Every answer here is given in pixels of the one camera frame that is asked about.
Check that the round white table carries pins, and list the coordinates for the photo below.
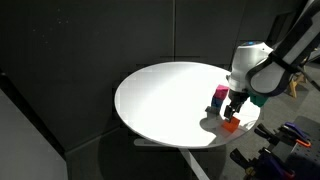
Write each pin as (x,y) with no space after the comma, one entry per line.
(165,104)

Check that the purple orange spring clamp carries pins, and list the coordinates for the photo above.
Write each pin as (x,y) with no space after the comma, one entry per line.
(293,132)

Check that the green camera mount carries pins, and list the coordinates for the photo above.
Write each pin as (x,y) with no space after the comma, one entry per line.
(258,100)

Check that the magenta toy block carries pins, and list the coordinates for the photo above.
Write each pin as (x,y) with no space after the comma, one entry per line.
(221,92)

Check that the blue toy block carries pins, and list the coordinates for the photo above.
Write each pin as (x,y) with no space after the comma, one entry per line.
(216,102)

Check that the purple spring clamp front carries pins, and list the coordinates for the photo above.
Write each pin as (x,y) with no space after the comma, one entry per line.
(266,167)

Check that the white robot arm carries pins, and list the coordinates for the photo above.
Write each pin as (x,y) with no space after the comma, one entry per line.
(262,71)

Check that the black perforated workbench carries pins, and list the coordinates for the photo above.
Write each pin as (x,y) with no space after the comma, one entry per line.
(304,161)

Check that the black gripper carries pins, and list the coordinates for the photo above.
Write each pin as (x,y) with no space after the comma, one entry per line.
(237,100)

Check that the orange toy block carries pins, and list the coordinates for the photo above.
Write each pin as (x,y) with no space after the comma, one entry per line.
(231,125)

